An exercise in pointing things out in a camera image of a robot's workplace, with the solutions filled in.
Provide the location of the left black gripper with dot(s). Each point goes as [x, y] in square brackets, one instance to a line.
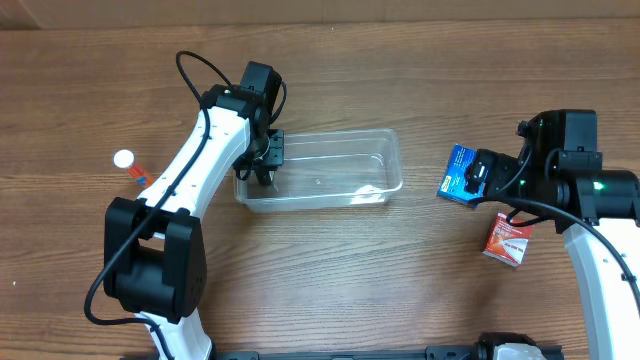
[272, 148]

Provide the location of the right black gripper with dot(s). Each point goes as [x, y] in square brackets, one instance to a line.
[480, 176]

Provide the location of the blue lozenge packet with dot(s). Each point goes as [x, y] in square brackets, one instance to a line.
[452, 187]

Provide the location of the clear plastic container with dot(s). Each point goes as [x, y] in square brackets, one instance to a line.
[330, 169]

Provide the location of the orange tube white cap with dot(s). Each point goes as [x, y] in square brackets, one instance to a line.
[125, 159]

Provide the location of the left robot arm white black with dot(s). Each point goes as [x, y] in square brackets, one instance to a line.
[154, 259]

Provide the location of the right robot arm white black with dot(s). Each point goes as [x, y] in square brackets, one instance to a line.
[559, 177]

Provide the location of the red medicine box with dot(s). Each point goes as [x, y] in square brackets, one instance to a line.
[507, 243]

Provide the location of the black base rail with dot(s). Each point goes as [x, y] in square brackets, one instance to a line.
[489, 346]

